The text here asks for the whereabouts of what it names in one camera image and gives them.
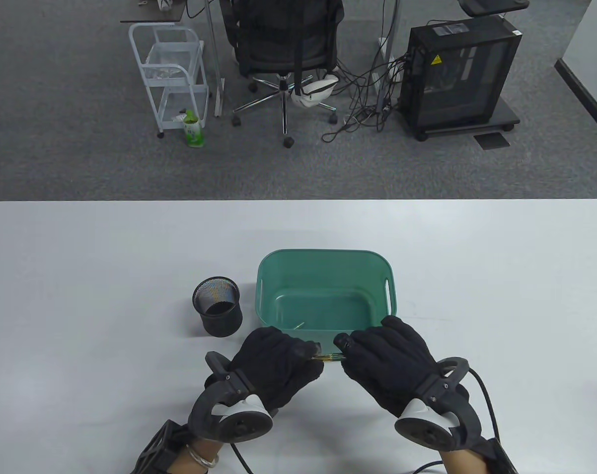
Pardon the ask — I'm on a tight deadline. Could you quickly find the person's right hand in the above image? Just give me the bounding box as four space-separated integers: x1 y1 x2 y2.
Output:
333 316 440 418

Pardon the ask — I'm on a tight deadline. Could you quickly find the person's left hand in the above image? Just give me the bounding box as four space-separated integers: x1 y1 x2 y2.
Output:
228 326 325 410

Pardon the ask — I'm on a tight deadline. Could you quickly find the green plastic basket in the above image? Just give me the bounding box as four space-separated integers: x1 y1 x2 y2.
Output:
256 249 398 363

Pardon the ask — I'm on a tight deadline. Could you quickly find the person's right forearm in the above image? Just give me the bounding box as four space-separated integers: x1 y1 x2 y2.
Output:
442 447 491 474

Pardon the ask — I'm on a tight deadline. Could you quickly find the person's left forearm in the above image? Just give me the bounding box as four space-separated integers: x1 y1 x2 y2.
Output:
170 439 225 474

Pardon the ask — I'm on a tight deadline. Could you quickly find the grey left hand tracker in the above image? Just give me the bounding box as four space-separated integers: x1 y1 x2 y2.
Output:
187 351 274 442

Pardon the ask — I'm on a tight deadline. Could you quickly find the grey hand tracker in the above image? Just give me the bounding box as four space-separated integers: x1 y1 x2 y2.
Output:
395 356 482 451
187 351 274 442

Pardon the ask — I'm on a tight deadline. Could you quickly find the black mesh pen holder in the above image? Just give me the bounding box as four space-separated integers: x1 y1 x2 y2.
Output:
192 276 243 338

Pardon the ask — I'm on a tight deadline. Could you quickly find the grey right hand tracker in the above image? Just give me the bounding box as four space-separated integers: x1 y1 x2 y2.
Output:
395 356 482 451

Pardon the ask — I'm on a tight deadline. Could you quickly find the black floor plate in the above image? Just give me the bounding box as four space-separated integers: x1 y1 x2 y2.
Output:
474 132 510 150

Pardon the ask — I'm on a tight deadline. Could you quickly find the green plastic bottle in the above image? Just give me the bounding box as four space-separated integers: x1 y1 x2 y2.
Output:
183 110 205 148

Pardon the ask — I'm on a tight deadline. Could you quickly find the black wheeled platform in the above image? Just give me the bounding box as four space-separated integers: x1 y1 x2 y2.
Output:
397 96 521 142

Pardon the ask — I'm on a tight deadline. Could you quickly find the white helmet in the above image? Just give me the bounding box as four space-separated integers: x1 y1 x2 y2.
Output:
290 74 339 108

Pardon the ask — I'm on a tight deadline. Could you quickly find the black computer tower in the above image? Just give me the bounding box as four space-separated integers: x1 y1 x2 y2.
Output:
400 15 523 134

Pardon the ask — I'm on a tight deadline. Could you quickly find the white desk leg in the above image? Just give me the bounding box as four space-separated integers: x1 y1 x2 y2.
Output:
206 0 225 118
377 0 403 99

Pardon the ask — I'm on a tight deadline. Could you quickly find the black office chair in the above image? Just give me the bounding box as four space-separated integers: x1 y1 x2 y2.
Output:
219 0 346 149

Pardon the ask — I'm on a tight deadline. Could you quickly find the white rolling cart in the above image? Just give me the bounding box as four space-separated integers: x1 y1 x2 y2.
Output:
128 23 210 139

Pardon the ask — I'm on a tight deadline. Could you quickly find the black stand base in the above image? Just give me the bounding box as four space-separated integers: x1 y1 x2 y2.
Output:
459 0 530 18

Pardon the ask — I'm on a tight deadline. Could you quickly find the dark desk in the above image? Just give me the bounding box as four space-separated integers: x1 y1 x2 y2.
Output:
120 0 188 24

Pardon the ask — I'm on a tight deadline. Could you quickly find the black left glove cable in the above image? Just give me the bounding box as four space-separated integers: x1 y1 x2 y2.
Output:
229 442 254 474

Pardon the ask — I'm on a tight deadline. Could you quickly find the silver bracelet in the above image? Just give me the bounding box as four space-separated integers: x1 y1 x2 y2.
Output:
186 443 221 468

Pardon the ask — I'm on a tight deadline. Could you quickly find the black right wrist mount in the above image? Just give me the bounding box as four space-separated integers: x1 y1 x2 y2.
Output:
476 437 519 474

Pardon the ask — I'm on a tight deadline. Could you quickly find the black wrist mount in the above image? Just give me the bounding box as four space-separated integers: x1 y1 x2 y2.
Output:
476 437 519 474
130 420 193 474

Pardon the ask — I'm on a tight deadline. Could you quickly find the black left wrist mount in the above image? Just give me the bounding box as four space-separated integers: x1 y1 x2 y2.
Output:
130 420 193 474

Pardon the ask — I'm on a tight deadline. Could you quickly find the tangle of black cables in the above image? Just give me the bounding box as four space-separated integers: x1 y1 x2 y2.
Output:
321 49 412 144

